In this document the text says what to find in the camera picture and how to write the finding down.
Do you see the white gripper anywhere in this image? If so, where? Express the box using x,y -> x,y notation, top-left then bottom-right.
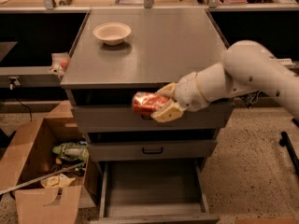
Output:
150,72 -> 209,123

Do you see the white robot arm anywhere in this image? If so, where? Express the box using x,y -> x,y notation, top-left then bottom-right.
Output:
151,40 -> 299,122

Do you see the grey middle drawer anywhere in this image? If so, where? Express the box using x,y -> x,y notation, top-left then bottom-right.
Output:
87,139 -> 217,161

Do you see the grey drawer cabinet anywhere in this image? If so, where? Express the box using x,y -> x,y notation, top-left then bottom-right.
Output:
60,7 -> 246,224

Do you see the grey top drawer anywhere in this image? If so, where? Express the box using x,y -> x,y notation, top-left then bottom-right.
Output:
72,102 -> 234,133

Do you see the grey open bottom drawer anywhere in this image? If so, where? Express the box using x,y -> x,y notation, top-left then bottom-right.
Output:
90,159 -> 220,224

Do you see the white paper bowl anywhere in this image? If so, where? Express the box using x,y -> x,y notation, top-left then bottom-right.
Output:
93,22 -> 132,46

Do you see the green chip bag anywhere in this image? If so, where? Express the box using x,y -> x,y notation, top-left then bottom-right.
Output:
52,142 -> 89,161

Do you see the black metal stand leg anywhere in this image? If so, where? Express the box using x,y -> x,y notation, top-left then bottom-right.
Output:
279,132 -> 299,176

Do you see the white power strip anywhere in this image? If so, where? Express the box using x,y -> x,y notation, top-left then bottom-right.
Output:
278,58 -> 295,67

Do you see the yellow snack packet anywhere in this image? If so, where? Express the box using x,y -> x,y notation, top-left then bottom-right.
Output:
40,174 -> 76,189

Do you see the brown cardboard box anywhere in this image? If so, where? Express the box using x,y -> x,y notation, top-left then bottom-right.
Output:
0,101 -> 99,224

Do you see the long grey metal bar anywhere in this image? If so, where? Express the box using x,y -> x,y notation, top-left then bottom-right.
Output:
0,161 -> 87,197

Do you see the black cable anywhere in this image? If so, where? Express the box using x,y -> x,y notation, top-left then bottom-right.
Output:
8,84 -> 33,123

